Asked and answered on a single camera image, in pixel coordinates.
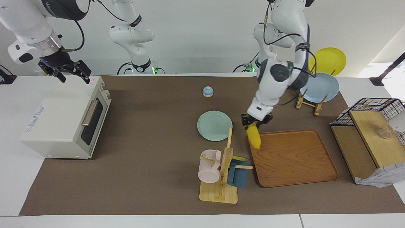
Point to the black stand pole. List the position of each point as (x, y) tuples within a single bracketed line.
[(387, 72)]

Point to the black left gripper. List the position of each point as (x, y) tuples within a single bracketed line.
[(258, 121)]

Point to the white rounded object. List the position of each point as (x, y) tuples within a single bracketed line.
[(398, 123)]

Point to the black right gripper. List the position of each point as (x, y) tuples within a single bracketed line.
[(57, 61)]

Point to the wooden plate rack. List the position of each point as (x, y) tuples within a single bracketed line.
[(318, 107)]

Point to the white crumpled cloth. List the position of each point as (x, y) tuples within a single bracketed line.
[(386, 177)]

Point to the light blue plate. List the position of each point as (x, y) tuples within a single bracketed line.
[(321, 87)]

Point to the black clamp mount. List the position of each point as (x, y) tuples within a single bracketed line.
[(6, 77)]

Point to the white box with labels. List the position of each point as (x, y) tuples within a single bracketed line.
[(40, 72)]

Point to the small blue dome bell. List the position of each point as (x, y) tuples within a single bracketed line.
[(208, 91)]

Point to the mint green plate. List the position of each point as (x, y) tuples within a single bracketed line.
[(214, 125)]

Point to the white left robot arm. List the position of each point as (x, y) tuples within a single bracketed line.
[(272, 91)]

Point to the wooden two-tier shelf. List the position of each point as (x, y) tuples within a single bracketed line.
[(370, 139)]

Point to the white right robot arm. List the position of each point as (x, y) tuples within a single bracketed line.
[(133, 34)]

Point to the brown wooden tray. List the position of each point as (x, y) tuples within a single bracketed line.
[(292, 158)]

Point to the wooden mug rack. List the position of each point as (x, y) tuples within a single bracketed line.
[(218, 191)]

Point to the blue mug yellow inside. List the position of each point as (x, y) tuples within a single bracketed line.
[(239, 177)]

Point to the pink mug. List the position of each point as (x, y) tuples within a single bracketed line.
[(208, 169)]

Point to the white toaster oven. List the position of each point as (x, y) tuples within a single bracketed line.
[(57, 117)]

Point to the brown table mat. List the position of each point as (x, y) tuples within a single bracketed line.
[(158, 158)]

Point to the yellow plate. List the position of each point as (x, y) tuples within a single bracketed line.
[(329, 60)]

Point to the clear glass cup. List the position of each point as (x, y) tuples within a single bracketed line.
[(384, 133)]

